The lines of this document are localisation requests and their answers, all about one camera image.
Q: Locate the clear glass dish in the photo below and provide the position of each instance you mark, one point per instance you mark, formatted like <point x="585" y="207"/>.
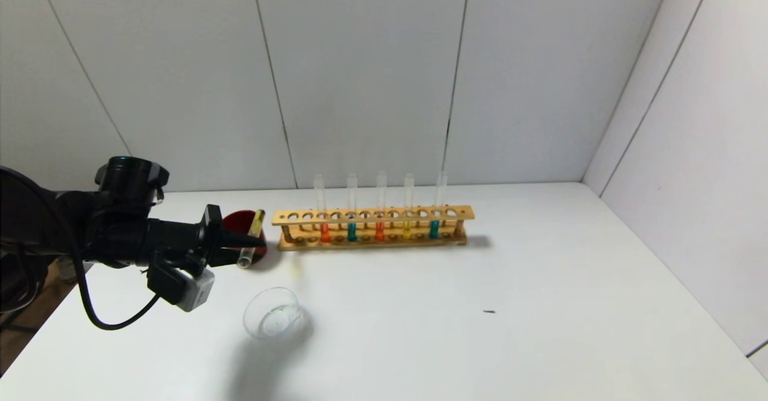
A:
<point x="276" y="320"/>

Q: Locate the grey shoe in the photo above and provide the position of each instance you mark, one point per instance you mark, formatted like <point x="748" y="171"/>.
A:
<point x="63" y="272"/>

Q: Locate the wooden test tube rack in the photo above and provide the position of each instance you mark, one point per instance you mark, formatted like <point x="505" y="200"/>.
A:
<point x="372" y="214"/>

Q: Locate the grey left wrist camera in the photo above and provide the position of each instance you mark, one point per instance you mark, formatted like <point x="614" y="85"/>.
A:
<point x="186" y="290"/>

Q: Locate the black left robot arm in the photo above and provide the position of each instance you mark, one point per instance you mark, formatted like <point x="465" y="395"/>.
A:
<point x="36" y="221"/>

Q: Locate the test tube with red pigment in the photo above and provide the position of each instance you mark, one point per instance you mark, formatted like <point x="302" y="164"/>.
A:
<point x="324" y="233"/>
<point x="379" y="232"/>

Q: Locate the dark red cup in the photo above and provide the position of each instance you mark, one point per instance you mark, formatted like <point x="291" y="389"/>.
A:
<point x="237" y="221"/>

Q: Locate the test tube with teal pigment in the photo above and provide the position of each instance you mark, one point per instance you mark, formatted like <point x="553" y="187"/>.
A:
<point x="434" y="230"/>
<point x="352" y="233"/>

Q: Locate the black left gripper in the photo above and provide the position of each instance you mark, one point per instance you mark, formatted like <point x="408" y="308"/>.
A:
<point x="212" y="234"/>

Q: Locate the test tube with yellow pigment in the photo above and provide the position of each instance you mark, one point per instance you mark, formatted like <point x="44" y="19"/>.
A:
<point x="257" y="224"/>
<point x="407" y="231"/>

